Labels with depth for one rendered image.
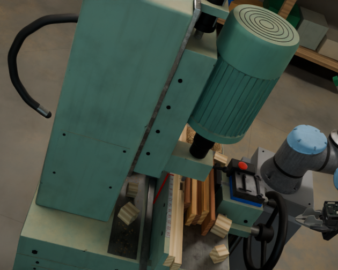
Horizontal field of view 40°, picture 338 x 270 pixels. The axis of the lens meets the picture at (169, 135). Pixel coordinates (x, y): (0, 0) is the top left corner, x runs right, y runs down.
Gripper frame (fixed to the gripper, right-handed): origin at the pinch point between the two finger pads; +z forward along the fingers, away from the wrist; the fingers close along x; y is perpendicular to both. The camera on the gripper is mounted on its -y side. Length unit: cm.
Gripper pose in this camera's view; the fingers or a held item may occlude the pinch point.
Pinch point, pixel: (298, 220)
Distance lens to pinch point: 177.8
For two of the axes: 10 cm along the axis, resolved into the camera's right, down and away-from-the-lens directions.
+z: -10.0, -0.2, 0.5
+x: -0.5, 6.6, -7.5
